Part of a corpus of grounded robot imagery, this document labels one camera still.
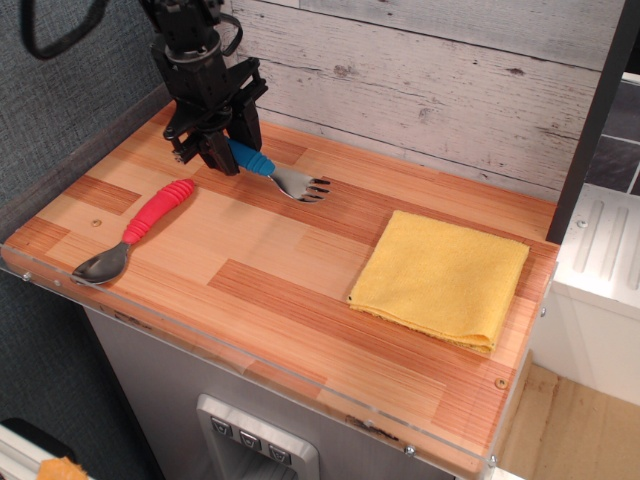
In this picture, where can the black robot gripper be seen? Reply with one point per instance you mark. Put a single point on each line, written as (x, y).
(213, 101)

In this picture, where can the blue handled metal fork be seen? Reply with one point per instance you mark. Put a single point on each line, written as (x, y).
(295, 185)

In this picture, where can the clear acrylic table edge guard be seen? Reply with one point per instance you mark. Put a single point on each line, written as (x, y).
(395, 385)

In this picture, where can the yellow folded cloth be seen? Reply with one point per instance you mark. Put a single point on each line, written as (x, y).
(449, 282)

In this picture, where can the grey cabinet with dispenser panel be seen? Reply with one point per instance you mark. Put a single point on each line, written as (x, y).
(203, 421)

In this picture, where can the white toy sink unit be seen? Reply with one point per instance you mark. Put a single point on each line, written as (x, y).
(588, 328)

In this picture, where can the red handled metal spoon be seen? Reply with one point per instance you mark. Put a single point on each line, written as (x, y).
(108, 265)

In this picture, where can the dark grey right post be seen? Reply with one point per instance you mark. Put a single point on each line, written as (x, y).
(611, 75)

